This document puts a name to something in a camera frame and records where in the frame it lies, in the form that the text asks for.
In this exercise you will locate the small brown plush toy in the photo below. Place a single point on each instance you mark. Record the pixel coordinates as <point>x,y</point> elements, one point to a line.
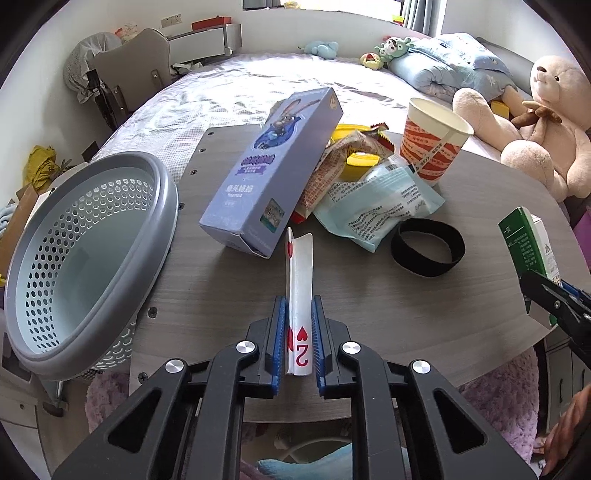
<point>534,112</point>

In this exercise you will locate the yellow red plush toy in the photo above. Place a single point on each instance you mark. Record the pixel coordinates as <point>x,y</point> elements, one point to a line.
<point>372,61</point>

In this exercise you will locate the grey chair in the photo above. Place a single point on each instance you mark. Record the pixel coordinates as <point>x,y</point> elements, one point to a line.
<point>124,75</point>

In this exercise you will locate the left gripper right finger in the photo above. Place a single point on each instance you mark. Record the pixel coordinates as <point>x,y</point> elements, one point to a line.
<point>321,344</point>

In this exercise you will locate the person's right hand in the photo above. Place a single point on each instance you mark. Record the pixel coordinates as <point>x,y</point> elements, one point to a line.
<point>560,439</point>

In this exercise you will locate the beige teddy bear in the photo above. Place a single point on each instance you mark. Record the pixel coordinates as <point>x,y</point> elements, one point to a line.
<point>556,155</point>

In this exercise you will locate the light blue plush toy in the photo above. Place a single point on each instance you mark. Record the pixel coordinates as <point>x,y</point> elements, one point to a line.
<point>322,49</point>

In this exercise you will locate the black elastic band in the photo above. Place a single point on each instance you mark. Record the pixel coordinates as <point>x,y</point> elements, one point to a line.
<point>426,247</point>

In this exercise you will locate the grey curtain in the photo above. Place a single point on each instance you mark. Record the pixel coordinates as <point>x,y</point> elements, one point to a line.
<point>424,16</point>

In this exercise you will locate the yellow plastic lid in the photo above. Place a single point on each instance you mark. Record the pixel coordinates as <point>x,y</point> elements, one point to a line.
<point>358,163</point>

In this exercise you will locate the bed with white sheet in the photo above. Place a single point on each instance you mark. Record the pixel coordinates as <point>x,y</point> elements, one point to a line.
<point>242,90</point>

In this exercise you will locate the green plush toy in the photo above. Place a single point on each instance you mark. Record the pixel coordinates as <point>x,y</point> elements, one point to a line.
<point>394,47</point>

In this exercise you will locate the grey perforated trash basket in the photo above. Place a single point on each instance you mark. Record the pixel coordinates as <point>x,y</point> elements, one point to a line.
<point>85,264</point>

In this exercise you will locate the yellow bag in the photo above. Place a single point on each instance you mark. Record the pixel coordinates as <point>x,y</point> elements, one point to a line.
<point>41,168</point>

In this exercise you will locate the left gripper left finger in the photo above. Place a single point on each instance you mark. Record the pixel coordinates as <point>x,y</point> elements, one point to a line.
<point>275,349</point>

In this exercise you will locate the light blue plastic pouch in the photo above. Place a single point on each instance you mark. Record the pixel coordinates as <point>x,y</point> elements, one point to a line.
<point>367,210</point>

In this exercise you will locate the purple rabbit cartoon box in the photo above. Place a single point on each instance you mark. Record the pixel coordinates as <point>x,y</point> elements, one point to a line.
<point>252,206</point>

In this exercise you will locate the red beige snack wrapper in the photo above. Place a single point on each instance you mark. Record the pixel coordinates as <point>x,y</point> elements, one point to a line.
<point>333,161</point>

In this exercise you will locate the grey desk drawer unit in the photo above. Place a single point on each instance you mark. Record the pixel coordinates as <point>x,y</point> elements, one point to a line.
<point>192,46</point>

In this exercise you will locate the red box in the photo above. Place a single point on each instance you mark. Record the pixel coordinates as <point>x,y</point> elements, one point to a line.
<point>210,23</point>

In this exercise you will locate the cardboard box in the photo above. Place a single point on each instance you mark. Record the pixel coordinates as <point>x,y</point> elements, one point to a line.
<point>16,227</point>

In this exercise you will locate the green white medicine box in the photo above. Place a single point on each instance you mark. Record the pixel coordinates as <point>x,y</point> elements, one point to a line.
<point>529,245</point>

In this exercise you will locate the two of hearts playing card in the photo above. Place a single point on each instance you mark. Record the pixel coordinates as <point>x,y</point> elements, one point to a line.
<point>300,286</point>

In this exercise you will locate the grey clothing on chair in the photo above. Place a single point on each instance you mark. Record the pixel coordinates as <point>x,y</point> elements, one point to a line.
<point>81,61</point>

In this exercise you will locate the red white paper cup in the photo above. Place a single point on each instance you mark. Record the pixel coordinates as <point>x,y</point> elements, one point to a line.
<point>432,139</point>

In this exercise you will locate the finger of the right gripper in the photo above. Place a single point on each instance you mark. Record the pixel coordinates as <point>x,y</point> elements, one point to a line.
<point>567,304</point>

